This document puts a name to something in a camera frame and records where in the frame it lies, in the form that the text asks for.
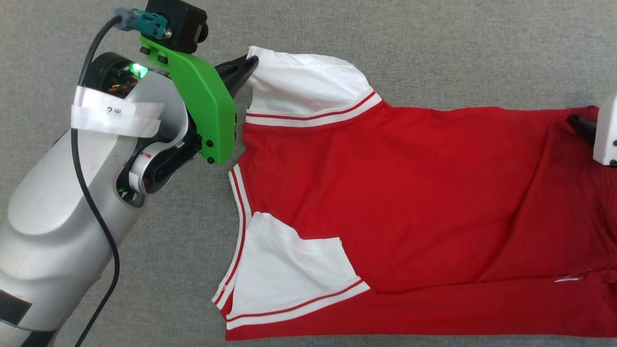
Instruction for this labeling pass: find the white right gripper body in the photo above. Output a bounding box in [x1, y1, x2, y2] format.
[592, 94, 617, 168]

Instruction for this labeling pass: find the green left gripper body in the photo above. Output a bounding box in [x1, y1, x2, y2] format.
[139, 36, 237, 166]

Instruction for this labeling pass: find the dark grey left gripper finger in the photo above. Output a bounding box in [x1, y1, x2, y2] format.
[215, 54, 260, 80]
[224, 73, 251, 102]

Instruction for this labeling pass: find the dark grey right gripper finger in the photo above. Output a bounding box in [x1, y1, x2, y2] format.
[566, 114, 599, 131]
[576, 128, 598, 148]

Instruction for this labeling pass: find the red and white shirt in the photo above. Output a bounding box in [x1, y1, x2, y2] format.
[211, 46, 617, 342]

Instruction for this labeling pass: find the white paper tape label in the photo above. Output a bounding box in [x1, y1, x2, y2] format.
[71, 86, 165, 141]

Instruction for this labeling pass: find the left arm cable teal connector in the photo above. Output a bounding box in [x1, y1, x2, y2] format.
[71, 7, 169, 347]

